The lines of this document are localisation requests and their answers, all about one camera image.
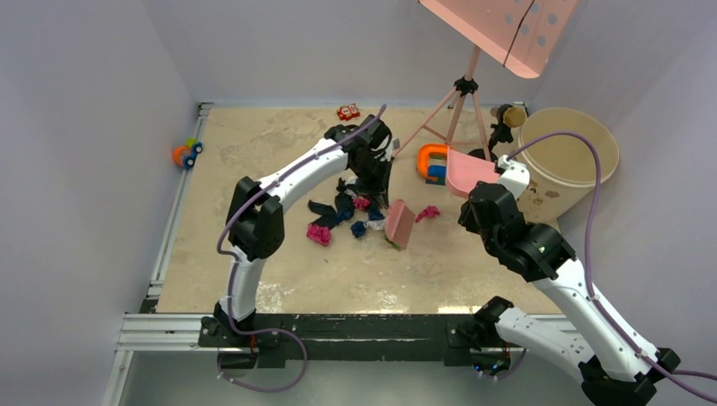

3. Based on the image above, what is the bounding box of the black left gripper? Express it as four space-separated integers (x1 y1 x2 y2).
350 156 391 208

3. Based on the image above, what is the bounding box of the pink dustpan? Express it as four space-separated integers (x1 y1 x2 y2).
445 149 499 199

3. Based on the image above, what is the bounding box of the magenta paper scrap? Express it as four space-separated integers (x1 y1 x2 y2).
353 197 372 211

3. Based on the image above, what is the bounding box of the pink paper scrap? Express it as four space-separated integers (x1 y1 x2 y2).
415 206 441 223

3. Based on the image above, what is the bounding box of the small blue paper scrap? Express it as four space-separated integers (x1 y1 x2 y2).
367 209 386 222

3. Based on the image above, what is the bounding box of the white paper scrap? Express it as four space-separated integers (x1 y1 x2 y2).
364 219 386 231

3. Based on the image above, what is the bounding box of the pink hand brush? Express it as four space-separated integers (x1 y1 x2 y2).
383 162 418 251

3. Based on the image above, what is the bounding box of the dark blue paper scrap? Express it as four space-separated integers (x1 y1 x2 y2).
350 221 367 239

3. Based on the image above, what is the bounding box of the green paper scrap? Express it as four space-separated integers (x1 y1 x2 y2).
384 238 402 251

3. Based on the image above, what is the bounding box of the round magenta paper ball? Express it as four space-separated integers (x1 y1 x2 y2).
306 223 331 247

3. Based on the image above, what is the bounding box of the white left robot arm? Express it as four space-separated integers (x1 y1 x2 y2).
202 114 396 346

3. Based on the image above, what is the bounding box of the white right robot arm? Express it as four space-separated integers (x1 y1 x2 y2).
458 159 681 405

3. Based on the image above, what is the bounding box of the blue duplo block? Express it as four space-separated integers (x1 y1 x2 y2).
425 165 446 185

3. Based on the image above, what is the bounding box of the black microphone stand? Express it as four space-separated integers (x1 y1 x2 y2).
488 104 528 162

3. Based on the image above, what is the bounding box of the cream cartoon bucket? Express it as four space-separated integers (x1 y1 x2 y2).
516 107 620 222

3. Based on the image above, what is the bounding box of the pink music stand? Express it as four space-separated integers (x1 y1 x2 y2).
391 1 580 146

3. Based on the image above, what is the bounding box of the orange toy car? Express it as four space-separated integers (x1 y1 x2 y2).
172 138 204 170

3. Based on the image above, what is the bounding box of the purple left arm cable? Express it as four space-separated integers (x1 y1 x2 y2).
215 104 389 394

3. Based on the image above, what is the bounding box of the orange plastic ring toy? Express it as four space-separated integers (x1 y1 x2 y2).
416 144 450 180

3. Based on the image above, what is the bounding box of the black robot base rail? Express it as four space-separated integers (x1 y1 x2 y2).
198 314 523 375

